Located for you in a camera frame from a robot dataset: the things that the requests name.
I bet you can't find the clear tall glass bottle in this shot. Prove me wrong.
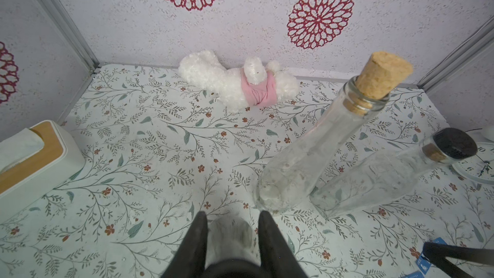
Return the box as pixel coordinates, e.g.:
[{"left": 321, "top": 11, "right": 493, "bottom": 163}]
[{"left": 254, "top": 51, "right": 414, "bottom": 214}]

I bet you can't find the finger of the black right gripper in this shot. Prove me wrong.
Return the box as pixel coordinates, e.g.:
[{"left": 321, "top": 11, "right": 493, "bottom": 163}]
[{"left": 422, "top": 242, "right": 493, "bottom": 278}]

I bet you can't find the white alarm clock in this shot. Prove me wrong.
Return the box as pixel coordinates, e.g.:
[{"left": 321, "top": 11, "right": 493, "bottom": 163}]
[{"left": 452, "top": 126, "right": 493, "bottom": 185}]

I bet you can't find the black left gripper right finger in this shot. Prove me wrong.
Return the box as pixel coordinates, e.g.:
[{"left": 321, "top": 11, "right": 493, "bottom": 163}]
[{"left": 258, "top": 211, "right": 307, "bottom": 278}]

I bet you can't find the white plush toy pink scarf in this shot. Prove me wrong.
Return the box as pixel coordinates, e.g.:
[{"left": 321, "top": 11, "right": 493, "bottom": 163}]
[{"left": 178, "top": 50, "right": 300, "bottom": 112}]

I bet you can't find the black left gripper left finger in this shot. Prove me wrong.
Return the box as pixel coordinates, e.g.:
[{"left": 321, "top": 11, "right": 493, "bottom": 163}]
[{"left": 161, "top": 211, "right": 208, "bottom": 278}]

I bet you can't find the clear plastic bottle blue label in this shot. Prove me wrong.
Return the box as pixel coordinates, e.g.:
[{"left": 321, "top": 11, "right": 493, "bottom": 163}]
[{"left": 310, "top": 135, "right": 462, "bottom": 220}]

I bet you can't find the black bottle cap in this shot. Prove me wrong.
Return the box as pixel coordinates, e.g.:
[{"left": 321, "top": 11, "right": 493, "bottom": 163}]
[{"left": 432, "top": 127, "right": 478, "bottom": 160}]

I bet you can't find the dark green wine bottle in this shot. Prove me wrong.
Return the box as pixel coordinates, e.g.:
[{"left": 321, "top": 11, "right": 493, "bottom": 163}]
[{"left": 201, "top": 216, "right": 269, "bottom": 277}]

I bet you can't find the white tissue sheet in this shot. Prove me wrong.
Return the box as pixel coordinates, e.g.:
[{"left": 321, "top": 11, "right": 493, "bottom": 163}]
[{"left": 1, "top": 129, "right": 45, "bottom": 173}]

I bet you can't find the blue peeled label sticker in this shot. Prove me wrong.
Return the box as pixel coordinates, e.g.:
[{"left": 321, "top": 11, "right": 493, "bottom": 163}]
[{"left": 416, "top": 237, "right": 448, "bottom": 275}]

